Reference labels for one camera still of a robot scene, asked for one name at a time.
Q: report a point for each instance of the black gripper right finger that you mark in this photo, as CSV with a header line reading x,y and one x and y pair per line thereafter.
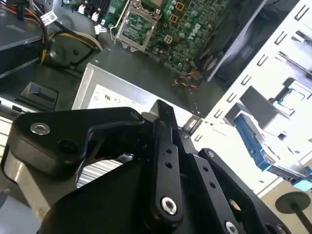
x,y
217,202

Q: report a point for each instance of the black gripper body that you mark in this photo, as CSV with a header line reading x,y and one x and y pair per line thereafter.
x,y
109,207

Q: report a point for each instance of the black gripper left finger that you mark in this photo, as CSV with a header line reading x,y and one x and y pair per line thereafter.
x,y
48,146

